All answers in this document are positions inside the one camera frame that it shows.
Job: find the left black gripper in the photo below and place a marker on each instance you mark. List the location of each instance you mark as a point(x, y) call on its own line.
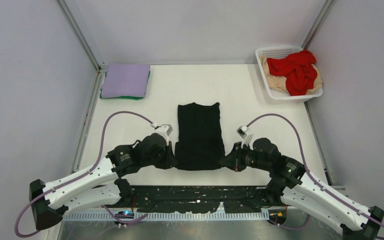
point(170, 160)

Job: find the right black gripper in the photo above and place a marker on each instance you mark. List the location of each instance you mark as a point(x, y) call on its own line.
point(233, 159)

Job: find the black t shirt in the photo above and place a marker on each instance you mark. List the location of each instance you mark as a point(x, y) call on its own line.
point(200, 145)

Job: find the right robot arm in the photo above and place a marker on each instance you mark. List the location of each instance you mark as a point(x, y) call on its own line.
point(291, 185)

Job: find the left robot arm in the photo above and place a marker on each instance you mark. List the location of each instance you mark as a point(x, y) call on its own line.
point(100, 184)

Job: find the beige t shirt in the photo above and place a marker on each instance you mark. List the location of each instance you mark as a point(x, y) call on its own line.
point(278, 83)

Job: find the folded purple t shirt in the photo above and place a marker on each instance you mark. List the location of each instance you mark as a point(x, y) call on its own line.
point(125, 81)

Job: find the red t shirt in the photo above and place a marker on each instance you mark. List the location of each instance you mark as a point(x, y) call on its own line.
point(299, 71)

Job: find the white plastic basket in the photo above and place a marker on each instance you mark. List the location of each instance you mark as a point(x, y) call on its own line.
point(279, 96)

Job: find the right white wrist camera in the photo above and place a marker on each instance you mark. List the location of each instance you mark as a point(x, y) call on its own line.
point(246, 134)

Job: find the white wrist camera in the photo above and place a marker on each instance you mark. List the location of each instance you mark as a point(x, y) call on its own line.
point(163, 130)
point(246, 134)

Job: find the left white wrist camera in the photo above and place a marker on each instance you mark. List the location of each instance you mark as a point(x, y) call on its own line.
point(163, 130)

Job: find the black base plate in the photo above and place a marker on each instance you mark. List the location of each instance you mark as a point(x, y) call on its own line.
point(198, 199)

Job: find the white cable duct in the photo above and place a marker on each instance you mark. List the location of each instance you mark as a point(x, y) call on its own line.
point(219, 215)

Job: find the left aluminium frame post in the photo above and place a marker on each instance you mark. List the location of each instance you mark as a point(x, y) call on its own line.
point(77, 22)

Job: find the aluminium frame post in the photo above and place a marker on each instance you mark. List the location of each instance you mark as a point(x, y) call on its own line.
point(77, 22)
point(318, 22)

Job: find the right aluminium frame post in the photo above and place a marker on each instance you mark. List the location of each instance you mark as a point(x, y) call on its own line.
point(318, 22)

